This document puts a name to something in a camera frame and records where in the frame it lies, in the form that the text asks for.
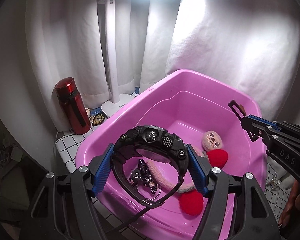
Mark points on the red water bottle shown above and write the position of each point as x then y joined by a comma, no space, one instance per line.
72,105

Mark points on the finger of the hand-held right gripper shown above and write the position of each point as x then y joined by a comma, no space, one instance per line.
260,120
256,131

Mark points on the black wrist watch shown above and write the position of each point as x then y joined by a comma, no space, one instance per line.
152,135

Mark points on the silver metal trinket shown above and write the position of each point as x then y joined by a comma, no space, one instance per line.
272,184

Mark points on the pink fluffy strawberry headband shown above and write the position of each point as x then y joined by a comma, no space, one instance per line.
190,200

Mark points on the white curtain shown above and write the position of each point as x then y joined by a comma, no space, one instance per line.
215,42

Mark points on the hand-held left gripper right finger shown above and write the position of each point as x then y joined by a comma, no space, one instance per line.
197,170

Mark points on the pink plastic basin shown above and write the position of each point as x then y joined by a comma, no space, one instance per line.
185,105

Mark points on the black printed ribbon accessory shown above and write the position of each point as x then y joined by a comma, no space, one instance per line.
142,175

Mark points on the cardboard box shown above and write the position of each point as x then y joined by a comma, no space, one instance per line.
16,153

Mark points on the white desk lamp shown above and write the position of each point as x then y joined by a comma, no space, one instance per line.
112,67

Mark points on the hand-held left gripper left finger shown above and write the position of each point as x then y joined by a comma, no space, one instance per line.
102,170

